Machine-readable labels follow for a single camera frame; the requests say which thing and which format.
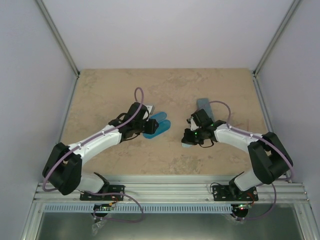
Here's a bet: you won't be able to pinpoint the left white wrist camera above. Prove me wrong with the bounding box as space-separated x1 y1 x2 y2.
146 105 155 116

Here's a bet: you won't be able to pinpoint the grey slotted cable duct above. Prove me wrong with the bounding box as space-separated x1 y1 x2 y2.
43 203 233 214

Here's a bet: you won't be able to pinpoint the black mounting plate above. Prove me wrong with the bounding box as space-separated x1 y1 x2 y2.
210 182 259 202
79 185 125 202

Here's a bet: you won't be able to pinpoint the aluminium frame post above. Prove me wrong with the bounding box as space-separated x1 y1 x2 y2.
252 0 303 78
35 0 80 78

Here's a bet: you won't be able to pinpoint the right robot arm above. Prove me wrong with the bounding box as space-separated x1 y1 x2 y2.
181 109 293 200

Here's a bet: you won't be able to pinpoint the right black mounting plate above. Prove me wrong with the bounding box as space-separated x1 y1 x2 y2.
210 182 259 202

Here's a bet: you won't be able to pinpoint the blue hard glasses case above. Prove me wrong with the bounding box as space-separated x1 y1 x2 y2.
142 111 171 139

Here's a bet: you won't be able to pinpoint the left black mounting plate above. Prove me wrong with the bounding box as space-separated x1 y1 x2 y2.
79 185 125 202

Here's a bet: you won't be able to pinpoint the small circuit board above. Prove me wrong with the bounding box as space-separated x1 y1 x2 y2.
93 203 116 212
232 203 252 212

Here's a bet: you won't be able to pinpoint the blue cleaning cloth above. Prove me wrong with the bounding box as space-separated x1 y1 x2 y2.
181 138 193 148

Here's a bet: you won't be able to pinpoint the left small circuit board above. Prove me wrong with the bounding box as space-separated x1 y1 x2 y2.
93 203 116 212

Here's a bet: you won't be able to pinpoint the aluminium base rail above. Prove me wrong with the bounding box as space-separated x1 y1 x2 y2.
32 174 311 204

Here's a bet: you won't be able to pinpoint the right small circuit board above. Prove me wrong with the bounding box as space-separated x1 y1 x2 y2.
232 203 252 212

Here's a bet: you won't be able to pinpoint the left aluminium frame post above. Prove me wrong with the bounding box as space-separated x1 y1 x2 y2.
35 0 80 78

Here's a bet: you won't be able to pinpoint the right aluminium frame post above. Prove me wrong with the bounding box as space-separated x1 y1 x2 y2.
252 0 303 78

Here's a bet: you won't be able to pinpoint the red translucent sunglasses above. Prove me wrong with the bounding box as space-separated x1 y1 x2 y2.
231 119 250 132

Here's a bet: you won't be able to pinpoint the grey-blue teal-lined glasses case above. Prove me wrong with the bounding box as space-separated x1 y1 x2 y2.
196 98 215 121

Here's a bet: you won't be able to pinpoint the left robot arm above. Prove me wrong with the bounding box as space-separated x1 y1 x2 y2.
42 102 159 200

